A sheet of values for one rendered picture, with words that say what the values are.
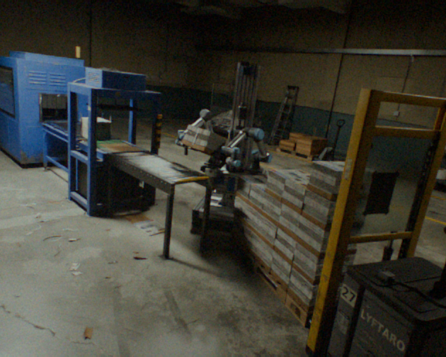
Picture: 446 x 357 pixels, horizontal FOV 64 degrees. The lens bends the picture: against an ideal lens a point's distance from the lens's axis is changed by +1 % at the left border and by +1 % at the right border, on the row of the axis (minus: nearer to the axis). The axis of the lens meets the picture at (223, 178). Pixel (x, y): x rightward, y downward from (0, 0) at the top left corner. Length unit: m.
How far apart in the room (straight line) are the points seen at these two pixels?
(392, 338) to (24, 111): 5.86
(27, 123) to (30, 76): 0.74
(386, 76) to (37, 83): 7.82
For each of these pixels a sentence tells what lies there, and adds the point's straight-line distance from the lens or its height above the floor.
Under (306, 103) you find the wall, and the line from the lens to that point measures 11.15.
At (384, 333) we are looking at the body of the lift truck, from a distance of 2.30.
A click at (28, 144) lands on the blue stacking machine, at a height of 0.42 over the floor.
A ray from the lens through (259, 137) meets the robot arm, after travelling 3.89.
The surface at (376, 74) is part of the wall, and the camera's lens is 10.23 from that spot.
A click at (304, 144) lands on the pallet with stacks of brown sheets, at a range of 9.88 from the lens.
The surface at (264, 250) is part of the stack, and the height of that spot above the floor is 0.30.
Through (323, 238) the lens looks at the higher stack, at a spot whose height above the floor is 0.77.
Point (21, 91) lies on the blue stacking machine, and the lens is 6.54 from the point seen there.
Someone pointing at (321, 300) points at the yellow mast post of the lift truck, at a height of 0.48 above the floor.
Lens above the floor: 1.81
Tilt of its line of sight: 15 degrees down
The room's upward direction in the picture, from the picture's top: 7 degrees clockwise
